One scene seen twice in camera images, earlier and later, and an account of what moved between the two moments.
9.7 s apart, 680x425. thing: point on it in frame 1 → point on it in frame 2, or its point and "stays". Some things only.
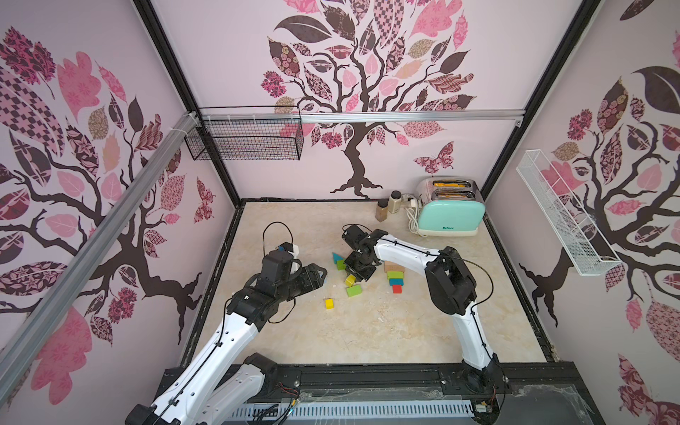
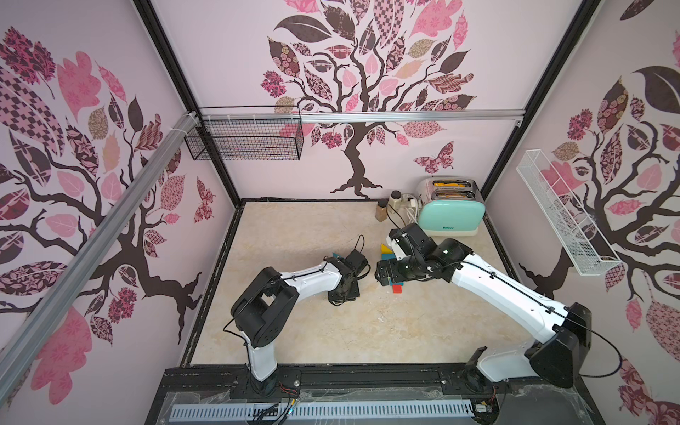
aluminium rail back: [363, 117] stays
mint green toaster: [450, 205] stays
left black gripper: [308, 272] → [354, 294]
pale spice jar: [395, 201] stays
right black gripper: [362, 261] → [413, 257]
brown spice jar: [382, 210] stays
